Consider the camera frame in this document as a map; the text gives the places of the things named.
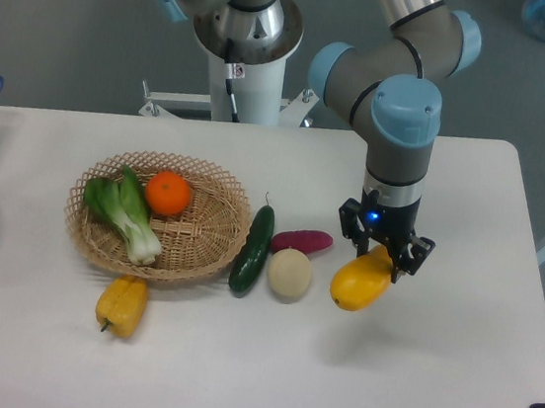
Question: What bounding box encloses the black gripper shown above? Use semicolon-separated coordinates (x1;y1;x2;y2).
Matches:
339;191;435;284

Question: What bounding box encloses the yellow mango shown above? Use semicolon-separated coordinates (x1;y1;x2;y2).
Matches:
330;245;393;311

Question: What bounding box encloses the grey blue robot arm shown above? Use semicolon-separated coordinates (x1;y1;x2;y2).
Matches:
157;0;482;278

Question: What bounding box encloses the woven wicker basket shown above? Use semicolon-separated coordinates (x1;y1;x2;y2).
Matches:
65;151;252;284

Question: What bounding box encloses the purple sweet potato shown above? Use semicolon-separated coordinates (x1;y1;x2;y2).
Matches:
270;229;334;255

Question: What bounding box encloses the beige round melon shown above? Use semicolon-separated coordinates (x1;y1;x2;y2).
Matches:
267;248;312;301

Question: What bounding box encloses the dark green cucumber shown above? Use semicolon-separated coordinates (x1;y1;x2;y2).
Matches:
228;196;275;296

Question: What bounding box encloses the orange fruit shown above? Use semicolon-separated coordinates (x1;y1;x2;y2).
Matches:
144;171;192;216

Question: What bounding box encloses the green bok choy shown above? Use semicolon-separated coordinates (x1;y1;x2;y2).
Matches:
83;165;162;266

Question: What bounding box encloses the yellow bell pepper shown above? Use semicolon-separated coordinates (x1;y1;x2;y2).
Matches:
95;275;149;339

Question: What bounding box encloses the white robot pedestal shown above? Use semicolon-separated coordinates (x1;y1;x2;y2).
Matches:
138;53;319;127

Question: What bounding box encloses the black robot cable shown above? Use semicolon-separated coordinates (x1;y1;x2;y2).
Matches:
215;38;251;123

